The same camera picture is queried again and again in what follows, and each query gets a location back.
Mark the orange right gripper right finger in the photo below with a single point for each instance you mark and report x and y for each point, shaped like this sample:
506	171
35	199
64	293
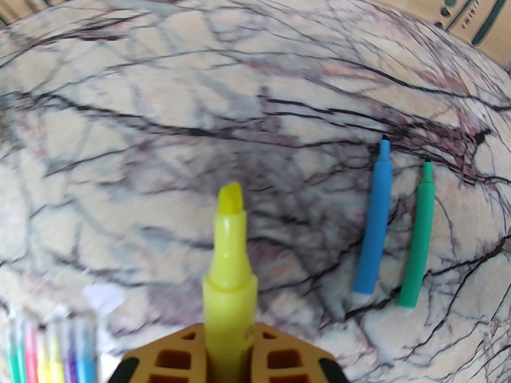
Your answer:
291	361

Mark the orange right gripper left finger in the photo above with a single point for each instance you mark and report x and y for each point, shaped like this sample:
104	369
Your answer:
167	361

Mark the blue marker pen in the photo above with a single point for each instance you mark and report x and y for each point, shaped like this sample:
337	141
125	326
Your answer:
86	365
375	222

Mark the yellow marker pen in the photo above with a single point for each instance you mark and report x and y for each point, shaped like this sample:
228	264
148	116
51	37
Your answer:
229	293
44	363
56	363

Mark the purple marker pen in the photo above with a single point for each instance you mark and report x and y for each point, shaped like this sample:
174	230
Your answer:
71	367

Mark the pink marker pen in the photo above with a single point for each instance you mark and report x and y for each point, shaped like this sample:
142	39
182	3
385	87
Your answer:
31	359

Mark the green marker pen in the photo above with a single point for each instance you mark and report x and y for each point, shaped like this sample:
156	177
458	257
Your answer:
20	359
419	245

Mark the white torn tape scrap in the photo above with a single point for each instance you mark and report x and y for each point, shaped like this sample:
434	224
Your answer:
102	297

